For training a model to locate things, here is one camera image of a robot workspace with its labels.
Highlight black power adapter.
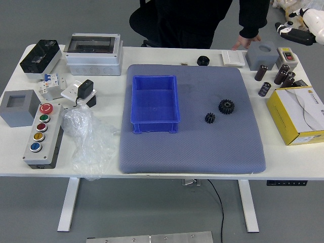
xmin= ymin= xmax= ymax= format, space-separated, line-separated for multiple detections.
xmin=73 ymin=79 xmax=95 ymax=107

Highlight yellow white cardboard box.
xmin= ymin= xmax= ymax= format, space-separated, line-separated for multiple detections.
xmin=266 ymin=87 xmax=324 ymax=147

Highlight metal bracket under table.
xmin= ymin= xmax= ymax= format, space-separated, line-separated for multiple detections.
xmin=181 ymin=179 xmax=202 ymax=187

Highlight person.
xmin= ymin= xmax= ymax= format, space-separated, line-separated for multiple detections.
xmin=129 ymin=0 xmax=233 ymax=49

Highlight black table control panel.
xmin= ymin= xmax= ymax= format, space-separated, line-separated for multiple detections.
xmin=266 ymin=180 xmax=308 ymax=187

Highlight white wall socket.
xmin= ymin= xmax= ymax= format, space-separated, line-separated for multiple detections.
xmin=60 ymin=80 xmax=98 ymax=105

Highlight white blue circuit breaker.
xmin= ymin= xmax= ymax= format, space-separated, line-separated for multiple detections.
xmin=43 ymin=72 xmax=60 ymax=89

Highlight black floor cable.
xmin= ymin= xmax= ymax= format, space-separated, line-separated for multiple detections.
xmin=207 ymin=179 xmax=225 ymax=243

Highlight grey five-button control station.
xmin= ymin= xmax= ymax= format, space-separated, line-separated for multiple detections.
xmin=22 ymin=102 xmax=64 ymax=170

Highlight grey metal plate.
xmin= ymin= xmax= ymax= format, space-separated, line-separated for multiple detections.
xmin=86 ymin=231 xmax=214 ymax=243

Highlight white wall switch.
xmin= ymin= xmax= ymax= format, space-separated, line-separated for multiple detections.
xmin=221 ymin=50 xmax=247 ymax=67

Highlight black-lid control enclosure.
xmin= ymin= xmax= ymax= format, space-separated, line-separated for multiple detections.
xmin=19 ymin=39 xmax=63 ymax=81

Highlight person's left hand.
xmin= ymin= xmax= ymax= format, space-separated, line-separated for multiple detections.
xmin=231 ymin=34 xmax=261 ymax=51

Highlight grey box with round hole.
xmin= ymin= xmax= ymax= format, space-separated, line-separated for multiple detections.
xmin=246 ymin=41 xmax=278 ymax=71

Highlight small flat black adapter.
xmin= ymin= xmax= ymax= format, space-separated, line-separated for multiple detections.
xmin=292 ymin=79 xmax=310 ymax=89

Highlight white table leg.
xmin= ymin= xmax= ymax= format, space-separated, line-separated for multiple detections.
xmin=57 ymin=178 xmax=81 ymax=232
xmin=237 ymin=180 xmax=260 ymax=233

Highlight blue plastic box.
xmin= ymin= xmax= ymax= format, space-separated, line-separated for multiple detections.
xmin=130 ymin=75 xmax=182 ymax=135

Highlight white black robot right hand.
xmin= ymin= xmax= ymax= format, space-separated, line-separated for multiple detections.
xmin=274 ymin=9 xmax=324 ymax=46

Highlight white plastic clip part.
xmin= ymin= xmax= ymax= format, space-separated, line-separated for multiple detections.
xmin=37 ymin=80 xmax=54 ymax=101

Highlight plush toy in plastic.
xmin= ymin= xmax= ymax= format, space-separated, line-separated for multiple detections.
xmin=269 ymin=0 xmax=324 ymax=30

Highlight grey-blue padded mat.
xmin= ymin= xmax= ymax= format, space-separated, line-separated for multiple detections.
xmin=118 ymin=64 xmax=267 ymax=175

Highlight big black gear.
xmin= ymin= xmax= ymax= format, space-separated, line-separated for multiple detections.
xmin=218 ymin=98 xmax=236 ymax=115

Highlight grey windowed distribution box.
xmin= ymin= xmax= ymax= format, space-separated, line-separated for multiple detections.
xmin=63 ymin=33 xmax=124 ymax=76

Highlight grey square hollow box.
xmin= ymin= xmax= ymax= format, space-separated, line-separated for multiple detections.
xmin=0 ymin=89 xmax=42 ymax=128

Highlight clear plastic bag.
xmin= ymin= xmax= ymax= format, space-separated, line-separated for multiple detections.
xmin=61 ymin=105 xmax=122 ymax=181

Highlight grey red-button switch box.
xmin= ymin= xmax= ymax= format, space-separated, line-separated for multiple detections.
xmin=275 ymin=47 xmax=297 ymax=71

